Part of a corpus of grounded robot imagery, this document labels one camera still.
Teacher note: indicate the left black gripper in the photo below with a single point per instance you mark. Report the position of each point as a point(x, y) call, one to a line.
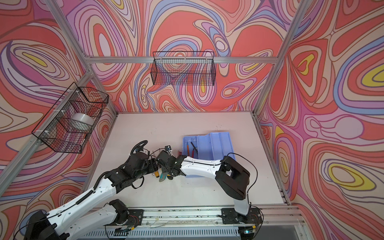
point(153, 166)

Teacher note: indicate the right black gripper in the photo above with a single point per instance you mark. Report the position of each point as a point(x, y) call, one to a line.
point(165, 169)

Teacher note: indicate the white blue plastic tool box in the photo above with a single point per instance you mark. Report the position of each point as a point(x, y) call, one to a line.
point(212, 149)

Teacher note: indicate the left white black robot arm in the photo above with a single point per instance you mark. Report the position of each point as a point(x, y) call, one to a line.
point(108, 184)

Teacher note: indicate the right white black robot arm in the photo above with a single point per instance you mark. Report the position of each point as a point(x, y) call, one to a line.
point(231, 176)

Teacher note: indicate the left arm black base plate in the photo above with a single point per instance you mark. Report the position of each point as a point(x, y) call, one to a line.
point(130, 218)

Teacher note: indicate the aluminium mounting rail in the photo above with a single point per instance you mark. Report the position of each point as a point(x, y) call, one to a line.
point(177, 217)

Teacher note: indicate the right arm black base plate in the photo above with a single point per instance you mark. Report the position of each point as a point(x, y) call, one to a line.
point(230, 217)

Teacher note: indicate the grey duct tape roll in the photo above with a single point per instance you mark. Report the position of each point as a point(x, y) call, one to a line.
point(83, 119)

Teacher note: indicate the black wire basket left wall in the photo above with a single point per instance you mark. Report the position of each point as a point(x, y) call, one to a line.
point(64, 135)

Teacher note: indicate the black wire basket wall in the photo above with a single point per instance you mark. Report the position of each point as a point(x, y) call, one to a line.
point(64, 135)
point(183, 68)

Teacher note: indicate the black wire basket back wall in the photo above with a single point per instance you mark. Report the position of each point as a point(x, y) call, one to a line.
point(183, 68)

